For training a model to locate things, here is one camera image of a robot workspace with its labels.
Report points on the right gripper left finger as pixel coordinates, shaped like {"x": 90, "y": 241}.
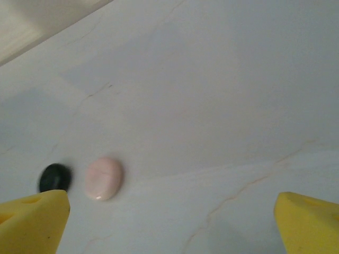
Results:
{"x": 29, "y": 225}

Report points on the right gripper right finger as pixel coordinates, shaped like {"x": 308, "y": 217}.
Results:
{"x": 312, "y": 227}

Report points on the black earbud charging case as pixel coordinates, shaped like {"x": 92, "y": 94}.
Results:
{"x": 54, "y": 177}

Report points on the pink earbud charging case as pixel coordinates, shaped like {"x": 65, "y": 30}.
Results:
{"x": 104, "y": 178}

